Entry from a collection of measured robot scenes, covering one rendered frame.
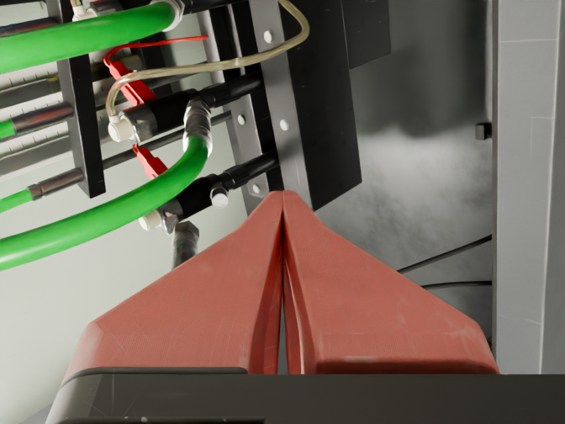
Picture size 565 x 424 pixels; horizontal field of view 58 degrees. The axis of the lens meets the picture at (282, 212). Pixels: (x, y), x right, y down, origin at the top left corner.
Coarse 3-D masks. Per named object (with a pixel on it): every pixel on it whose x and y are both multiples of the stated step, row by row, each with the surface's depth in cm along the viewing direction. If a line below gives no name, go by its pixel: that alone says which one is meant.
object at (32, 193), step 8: (32, 184) 56; (24, 192) 55; (32, 192) 55; (40, 192) 56; (0, 200) 53; (8, 200) 54; (16, 200) 54; (24, 200) 55; (32, 200) 56; (0, 208) 53; (8, 208) 54
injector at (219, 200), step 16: (256, 160) 50; (272, 160) 51; (208, 176) 47; (224, 176) 48; (240, 176) 48; (256, 176) 50; (192, 192) 45; (208, 192) 46; (224, 192) 45; (160, 208) 43; (176, 208) 44; (192, 208) 45
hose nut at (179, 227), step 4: (188, 220) 40; (176, 224) 40; (180, 224) 40; (184, 224) 40; (188, 224) 39; (192, 224) 40; (176, 228) 39; (180, 228) 39; (184, 228) 39; (188, 228) 39; (192, 228) 39; (196, 228) 40; (172, 232) 40; (176, 232) 39; (192, 232) 39; (196, 232) 39; (172, 236) 39; (196, 236) 39; (172, 240) 39
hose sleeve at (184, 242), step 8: (184, 232) 38; (176, 240) 38; (184, 240) 37; (192, 240) 38; (176, 248) 36; (184, 248) 36; (192, 248) 37; (176, 256) 35; (184, 256) 35; (192, 256) 36; (176, 264) 34
